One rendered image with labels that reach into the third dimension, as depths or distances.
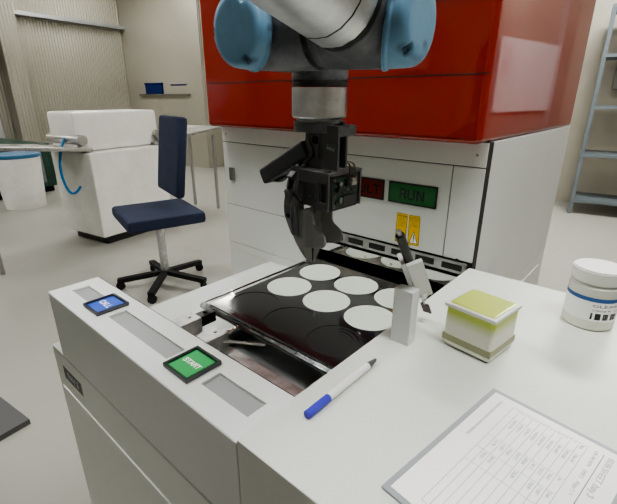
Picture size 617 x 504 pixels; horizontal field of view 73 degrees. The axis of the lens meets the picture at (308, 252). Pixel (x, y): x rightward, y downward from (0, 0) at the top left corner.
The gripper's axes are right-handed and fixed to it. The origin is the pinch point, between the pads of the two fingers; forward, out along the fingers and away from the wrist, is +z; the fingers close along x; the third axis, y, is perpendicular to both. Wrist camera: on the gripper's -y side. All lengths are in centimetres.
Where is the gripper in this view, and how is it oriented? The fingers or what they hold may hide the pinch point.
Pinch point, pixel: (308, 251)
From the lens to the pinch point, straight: 65.9
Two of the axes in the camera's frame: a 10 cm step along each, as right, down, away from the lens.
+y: 7.1, 2.6, -6.6
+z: 0.0, 9.3, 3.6
